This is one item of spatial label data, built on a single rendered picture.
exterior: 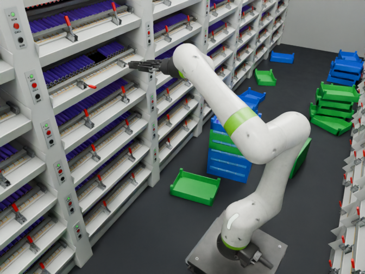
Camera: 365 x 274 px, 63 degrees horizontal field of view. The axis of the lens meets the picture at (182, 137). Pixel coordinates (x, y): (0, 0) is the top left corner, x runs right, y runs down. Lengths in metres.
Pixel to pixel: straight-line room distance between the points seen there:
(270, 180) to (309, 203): 1.03
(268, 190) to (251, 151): 0.35
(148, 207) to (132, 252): 0.34
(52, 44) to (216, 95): 0.63
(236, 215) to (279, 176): 0.22
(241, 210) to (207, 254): 0.28
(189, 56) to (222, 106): 0.23
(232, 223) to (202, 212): 0.79
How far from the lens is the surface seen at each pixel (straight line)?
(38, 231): 1.57
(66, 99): 1.29
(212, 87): 1.05
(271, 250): 1.49
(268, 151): 0.96
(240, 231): 1.26
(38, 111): 1.21
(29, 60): 1.15
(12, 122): 1.20
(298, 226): 2.08
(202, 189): 2.15
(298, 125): 1.07
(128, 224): 1.97
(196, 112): 2.50
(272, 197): 1.29
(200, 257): 1.41
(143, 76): 1.69
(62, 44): 1.25
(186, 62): 1.11
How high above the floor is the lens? 1.54
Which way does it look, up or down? 36 degrees down
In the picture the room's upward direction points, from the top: 1 degrees clockwise
